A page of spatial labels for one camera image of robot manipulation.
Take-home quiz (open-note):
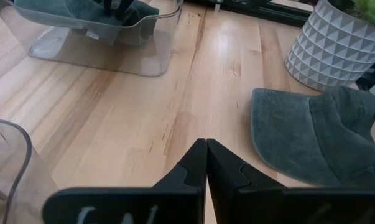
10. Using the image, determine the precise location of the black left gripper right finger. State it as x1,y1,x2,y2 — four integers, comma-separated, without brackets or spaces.
206,138,375,224

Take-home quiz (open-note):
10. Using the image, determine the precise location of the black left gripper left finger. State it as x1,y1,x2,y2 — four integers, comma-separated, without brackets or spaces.
42,138,208,224

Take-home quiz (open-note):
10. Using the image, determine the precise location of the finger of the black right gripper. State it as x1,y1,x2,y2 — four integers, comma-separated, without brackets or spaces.
114,0,135,20
102,0,113,17

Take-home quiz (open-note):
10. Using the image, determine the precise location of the dark grey-green cap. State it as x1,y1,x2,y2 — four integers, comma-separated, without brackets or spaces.
14,0,160,45
251,86,375,189

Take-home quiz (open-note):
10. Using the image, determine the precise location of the clear plastic bin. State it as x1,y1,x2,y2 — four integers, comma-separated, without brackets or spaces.
0,116,59,224
12,0,184,78

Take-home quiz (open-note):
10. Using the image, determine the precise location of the white textured plant pot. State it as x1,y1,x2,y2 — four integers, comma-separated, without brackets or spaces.
284,0,375,92

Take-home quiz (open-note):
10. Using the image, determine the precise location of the green succulent plant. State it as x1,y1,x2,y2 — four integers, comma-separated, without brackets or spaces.
351,0,375,27

